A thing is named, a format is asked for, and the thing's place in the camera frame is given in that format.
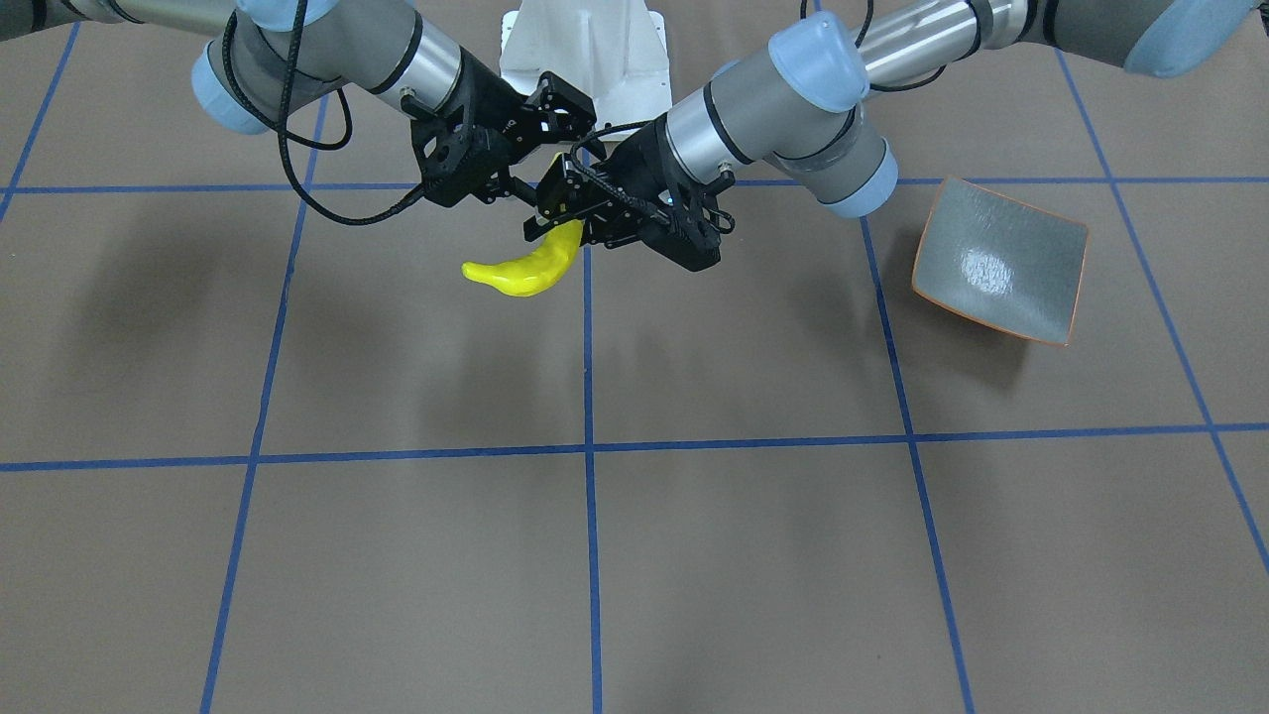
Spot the small yellow banana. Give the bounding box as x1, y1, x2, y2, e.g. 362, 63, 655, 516
461, 219, 584, 298

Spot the grey square plate orange rim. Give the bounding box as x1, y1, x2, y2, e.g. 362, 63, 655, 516
911, 178, 1091, 347

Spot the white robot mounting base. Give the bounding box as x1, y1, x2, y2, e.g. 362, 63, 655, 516
499, 1, 673, 127

